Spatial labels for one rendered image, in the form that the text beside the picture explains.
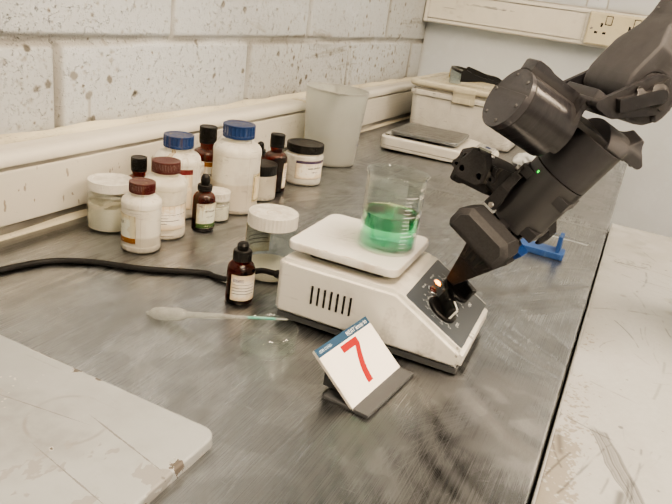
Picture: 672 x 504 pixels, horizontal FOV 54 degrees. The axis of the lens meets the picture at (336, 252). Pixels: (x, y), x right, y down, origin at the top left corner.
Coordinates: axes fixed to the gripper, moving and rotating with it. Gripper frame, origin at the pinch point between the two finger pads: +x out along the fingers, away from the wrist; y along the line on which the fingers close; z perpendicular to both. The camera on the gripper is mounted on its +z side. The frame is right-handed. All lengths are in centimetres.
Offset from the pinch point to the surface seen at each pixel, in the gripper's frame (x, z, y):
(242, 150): 18.1, 35.3, -9.3
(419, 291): 4.0, 0.7, 6.4
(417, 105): 21, 52, -100
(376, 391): 9.0, -4.3, 15.9
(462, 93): 10, 45, -100
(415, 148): 21, 37, -75
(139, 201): 21.3, 30.8, 11.0
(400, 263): 3.0, 3.8, 7.5
